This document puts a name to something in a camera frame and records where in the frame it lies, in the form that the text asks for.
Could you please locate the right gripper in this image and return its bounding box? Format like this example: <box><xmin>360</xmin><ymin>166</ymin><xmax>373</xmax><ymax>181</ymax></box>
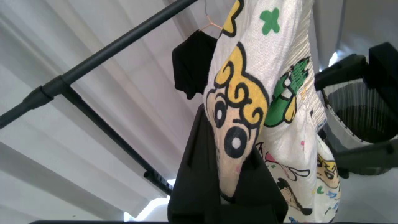
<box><xmin>313</xmin><ymin>42</ymin><xmax>398</xmax><ymax>178</ymax></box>

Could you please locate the pink clothes hanger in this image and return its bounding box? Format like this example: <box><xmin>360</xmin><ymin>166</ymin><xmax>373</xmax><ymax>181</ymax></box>
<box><xmin>198</xmin><ymin>0</ymin><xmax>223</xmax><ymax>32</ymax></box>

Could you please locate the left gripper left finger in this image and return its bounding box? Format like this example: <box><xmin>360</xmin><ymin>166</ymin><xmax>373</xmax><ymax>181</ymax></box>
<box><xmin>167</xmin><ymin>104</ymin><xmax>233</xmax><ymax>223</ymax></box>

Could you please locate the white laundry basket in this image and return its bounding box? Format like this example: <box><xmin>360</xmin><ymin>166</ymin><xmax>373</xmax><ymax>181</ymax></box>
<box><xmin>319</xmin><ymin>77</ymin><xmax>398</xmax><ymax>154</ymax></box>

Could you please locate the white curtain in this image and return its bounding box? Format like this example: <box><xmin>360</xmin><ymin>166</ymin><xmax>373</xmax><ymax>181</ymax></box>
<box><xmin>0</xmin><ymin>0</ymin><xmax>345</xmax><ymax>222</ymax></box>

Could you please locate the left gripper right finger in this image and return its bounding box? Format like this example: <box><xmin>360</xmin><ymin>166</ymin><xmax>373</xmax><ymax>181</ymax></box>
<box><xmin>234</xmin><ymin>145</ymin><xmax>289</xmax><ymax>223</ymax></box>

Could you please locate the black T-shirt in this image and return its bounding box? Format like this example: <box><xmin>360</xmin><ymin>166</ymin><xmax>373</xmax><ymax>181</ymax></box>
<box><xmin>171</xmin><ymin>29</ymin><xmax>219</xmax><ymax>101</ymax></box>

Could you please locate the cream printed garment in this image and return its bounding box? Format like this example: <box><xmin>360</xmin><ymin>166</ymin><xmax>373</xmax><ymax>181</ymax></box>
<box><xmin>203</xmin><ymin>0</ymin><xmax>342</xmax><ymax>223</ymax></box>

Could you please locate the black clothes rack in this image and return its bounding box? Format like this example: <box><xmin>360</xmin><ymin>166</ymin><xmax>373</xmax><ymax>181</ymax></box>
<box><xmin>0</xmin><ymin>0</ymin><xmax>200</xmax><ymax>197</ymax></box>

